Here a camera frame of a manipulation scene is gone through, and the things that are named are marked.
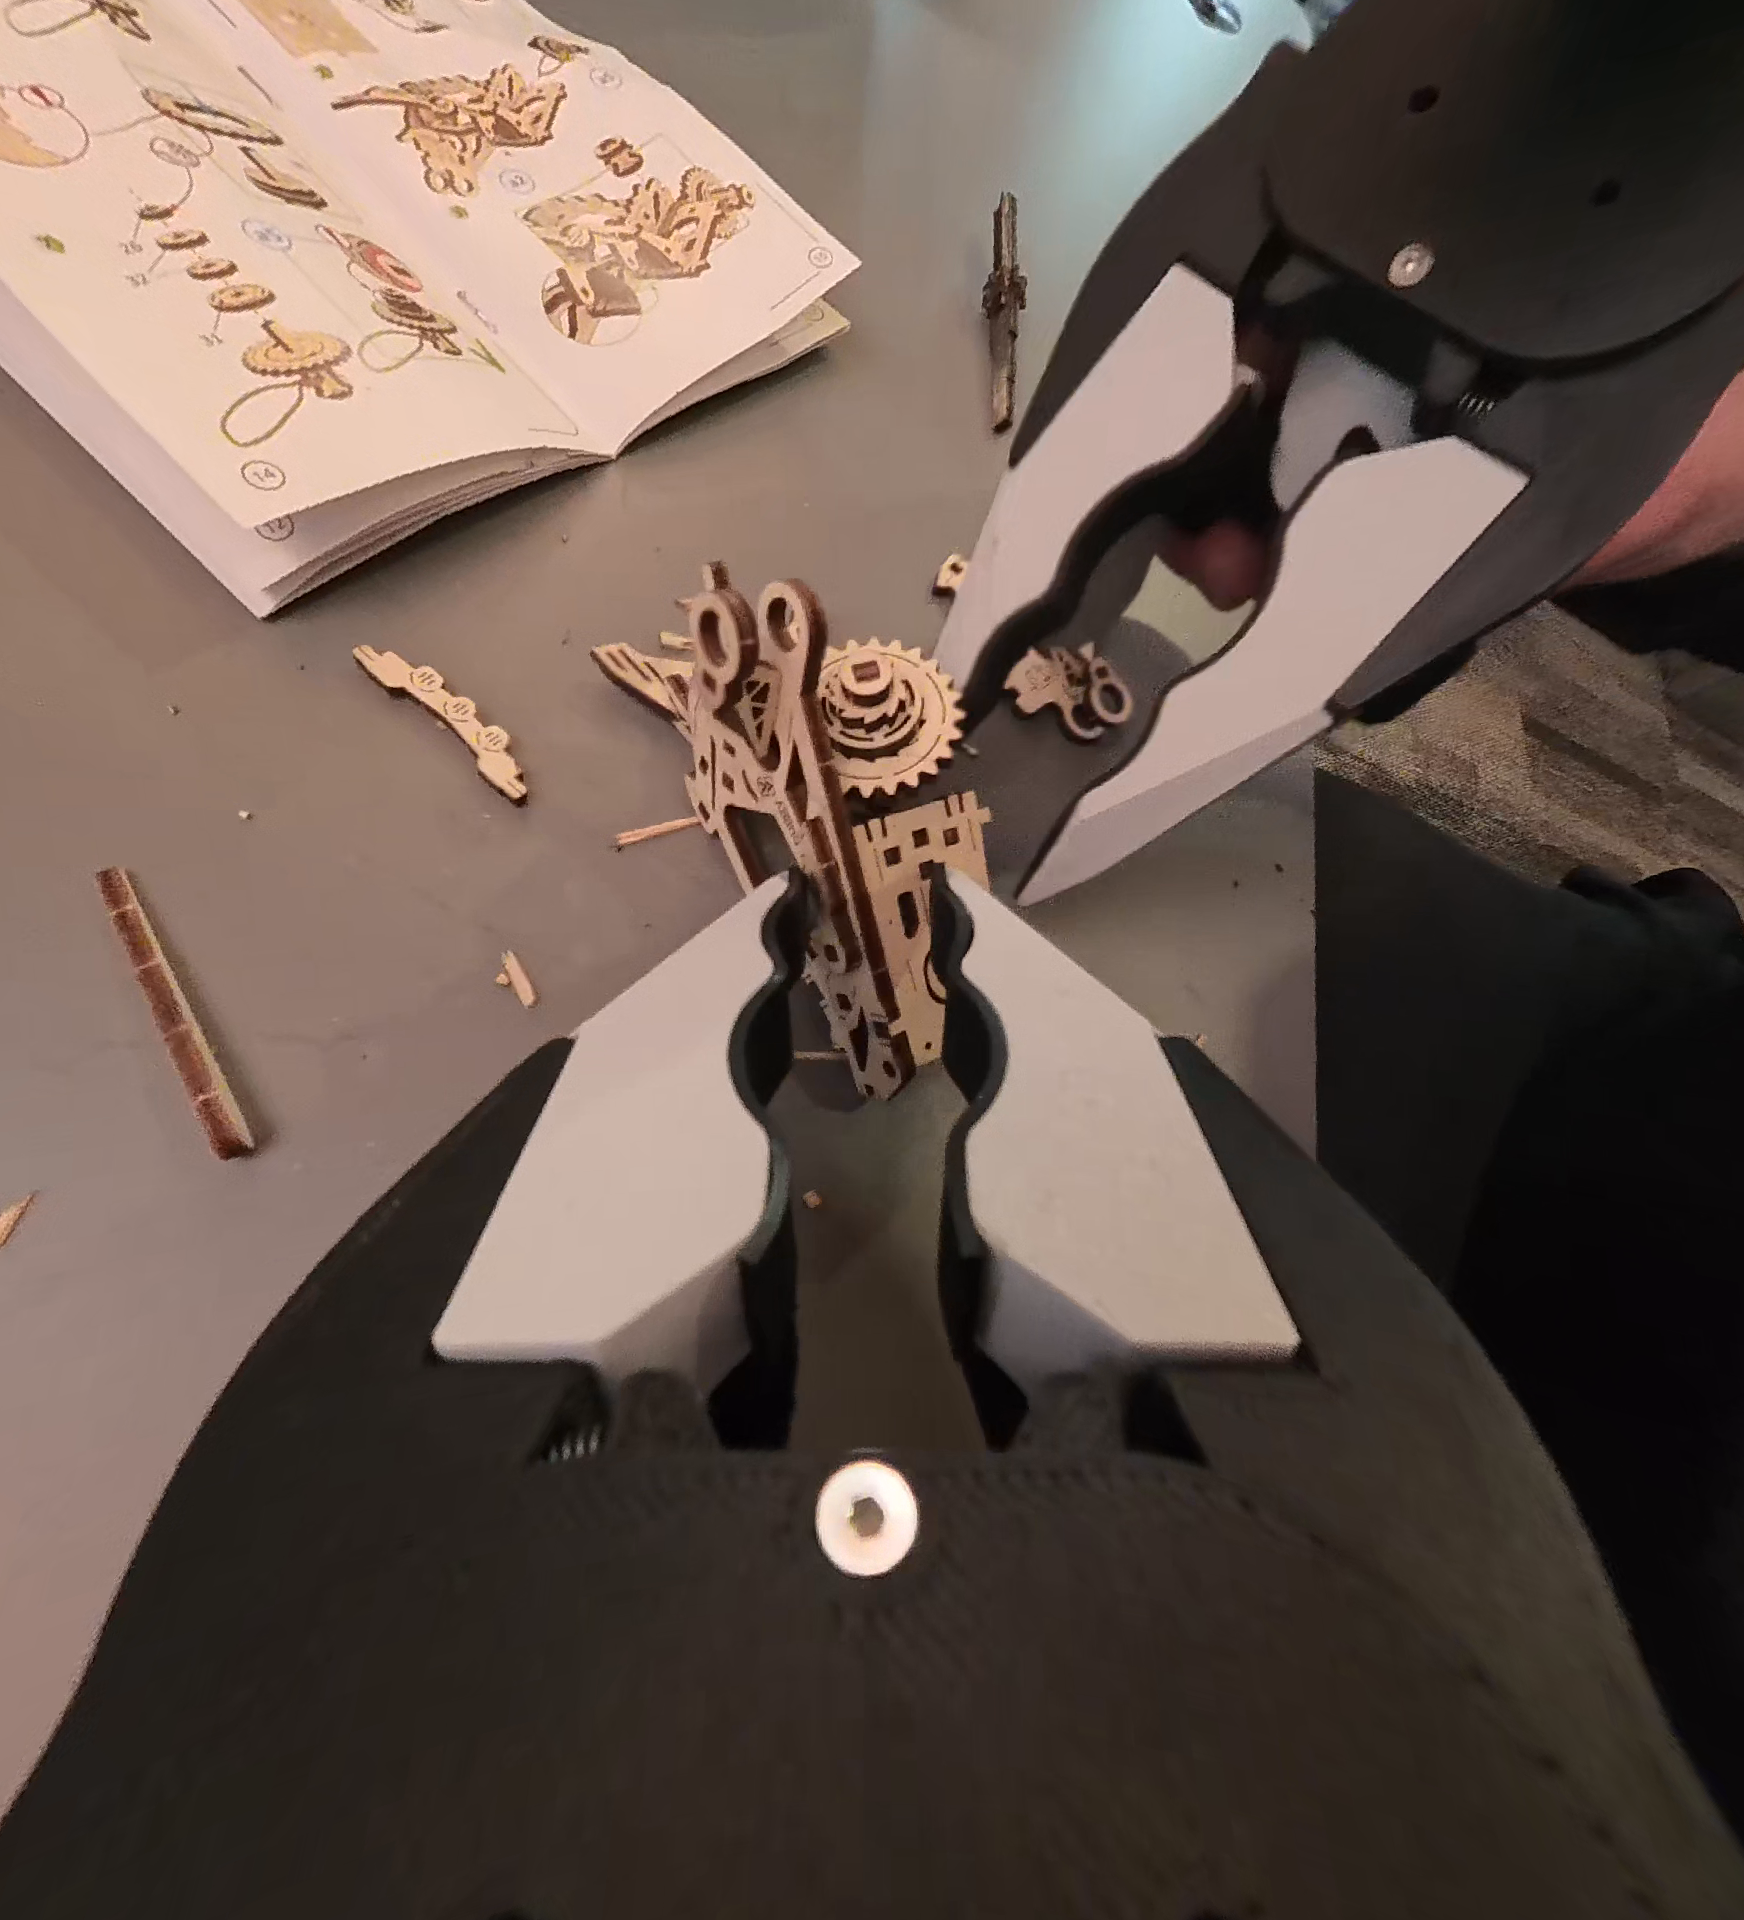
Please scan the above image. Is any person's right hand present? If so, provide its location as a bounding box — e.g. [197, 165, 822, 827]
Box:
[1164, 515, 1271, 608]

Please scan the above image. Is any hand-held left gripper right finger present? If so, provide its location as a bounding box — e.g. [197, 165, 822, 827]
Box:
[932, 868, 1304, 1411]

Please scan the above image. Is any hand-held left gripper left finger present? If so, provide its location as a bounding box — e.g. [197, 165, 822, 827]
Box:
[433, 874, 801, 1410]

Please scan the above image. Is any curved notched wooden strip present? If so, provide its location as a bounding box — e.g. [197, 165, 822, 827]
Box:
[351, 644, 528, 803]

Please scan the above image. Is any open instruction booklet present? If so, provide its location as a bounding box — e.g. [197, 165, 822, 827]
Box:
[0, 0, 861, 621]

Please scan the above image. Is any wooden part with two rings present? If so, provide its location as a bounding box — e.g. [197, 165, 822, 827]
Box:
[1005, 643, 1136, 743]

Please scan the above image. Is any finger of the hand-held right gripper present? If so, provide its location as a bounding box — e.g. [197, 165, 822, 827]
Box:
[932, 261, 1271, 743]
[1011, 447, 1537, 905]

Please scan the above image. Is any wooden gear model assembly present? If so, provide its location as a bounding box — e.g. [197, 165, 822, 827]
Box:
[591, 562, 995, 1105]

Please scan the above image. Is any straight wooden offcut stick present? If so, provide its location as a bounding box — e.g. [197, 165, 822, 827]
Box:
[94, 868, 256, 1161]

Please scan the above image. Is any dark thin wooden part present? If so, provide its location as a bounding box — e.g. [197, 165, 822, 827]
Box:
[981, 192, 1027, 437]

